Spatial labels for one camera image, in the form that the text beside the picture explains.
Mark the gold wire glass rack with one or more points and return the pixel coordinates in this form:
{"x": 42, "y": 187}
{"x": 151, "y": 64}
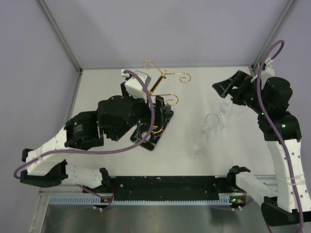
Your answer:
{"x": 174, "y": 85}

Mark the round clear wine glass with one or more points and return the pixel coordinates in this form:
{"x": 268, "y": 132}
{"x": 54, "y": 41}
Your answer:
{"x": 228, "y": 118}

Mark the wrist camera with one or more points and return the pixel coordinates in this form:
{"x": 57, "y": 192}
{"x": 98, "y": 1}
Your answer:
{"x": 267, "y": 71}
{"x": 132, "y": 85}

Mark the black marble rack base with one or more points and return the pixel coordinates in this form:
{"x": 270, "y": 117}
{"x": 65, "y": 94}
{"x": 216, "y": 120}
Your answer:
{"x": 151, "y": 142}

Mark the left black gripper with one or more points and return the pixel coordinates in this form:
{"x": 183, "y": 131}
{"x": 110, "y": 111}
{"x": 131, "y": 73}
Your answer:
{"x": 161, "y": 111}

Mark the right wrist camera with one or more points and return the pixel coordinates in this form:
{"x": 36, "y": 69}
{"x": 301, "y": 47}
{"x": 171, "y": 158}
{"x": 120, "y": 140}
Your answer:
{"x": 267, "y": 71}

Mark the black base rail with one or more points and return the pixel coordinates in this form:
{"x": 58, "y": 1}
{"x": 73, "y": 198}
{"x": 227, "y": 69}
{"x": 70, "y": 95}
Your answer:
{"x": 166, "y": 188}

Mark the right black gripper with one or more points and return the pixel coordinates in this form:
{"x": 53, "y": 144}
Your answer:
{"x": 224, "y": 88}

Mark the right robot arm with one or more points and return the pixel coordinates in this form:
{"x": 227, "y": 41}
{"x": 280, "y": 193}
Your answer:
{"x": 291, "y": 203}

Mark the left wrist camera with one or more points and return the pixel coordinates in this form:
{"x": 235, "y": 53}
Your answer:
{"x": 132, "y": 85}

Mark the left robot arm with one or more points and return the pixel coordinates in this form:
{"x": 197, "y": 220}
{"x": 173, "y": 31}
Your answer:
{"x": 47, "y": 166}

